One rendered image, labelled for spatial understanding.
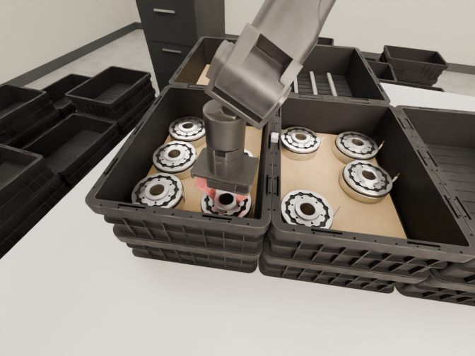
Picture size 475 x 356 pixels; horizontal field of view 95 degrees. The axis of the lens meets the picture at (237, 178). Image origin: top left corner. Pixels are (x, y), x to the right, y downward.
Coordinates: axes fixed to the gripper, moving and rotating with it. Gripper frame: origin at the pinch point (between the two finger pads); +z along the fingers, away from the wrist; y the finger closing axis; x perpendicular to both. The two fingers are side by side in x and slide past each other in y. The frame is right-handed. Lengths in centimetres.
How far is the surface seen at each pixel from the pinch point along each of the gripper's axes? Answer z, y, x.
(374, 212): 3.8, -30.5, -7.4
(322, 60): -2, -18, -72
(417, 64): 27, -96, -171
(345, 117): -2.2, -24.0, -32.6
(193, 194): 4.1, 8.1, -1.7
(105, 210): -5.0, 16.5, 10.9
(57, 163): 50, 102, -31
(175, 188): 1.2, 11.1, -0.3
